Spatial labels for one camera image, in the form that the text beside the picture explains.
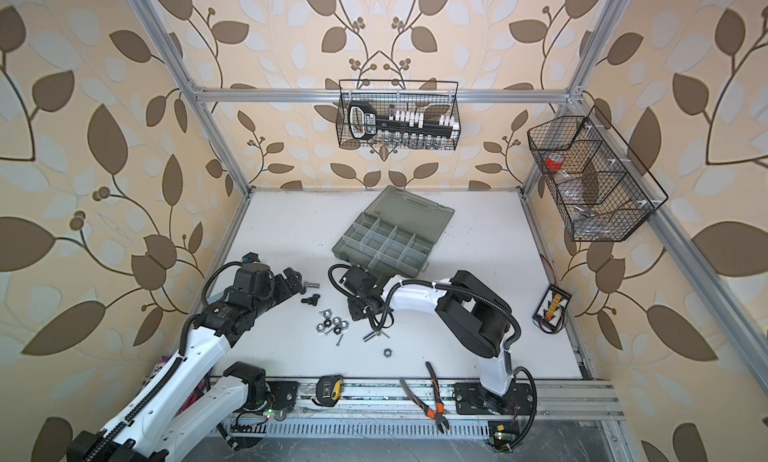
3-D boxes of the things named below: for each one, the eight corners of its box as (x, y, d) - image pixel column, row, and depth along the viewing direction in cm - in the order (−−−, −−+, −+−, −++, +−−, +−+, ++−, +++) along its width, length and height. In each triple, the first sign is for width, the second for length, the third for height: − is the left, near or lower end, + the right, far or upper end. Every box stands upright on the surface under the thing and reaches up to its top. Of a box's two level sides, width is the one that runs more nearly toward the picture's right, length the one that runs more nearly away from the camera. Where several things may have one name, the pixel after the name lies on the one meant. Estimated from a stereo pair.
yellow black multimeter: (529, 322, 89) (532, 319, 87) (548, 287, 96) (552, 283, 94) (555, 340, 86) (559, 337, 83) (573, 302, 93) (577, 298, 91)
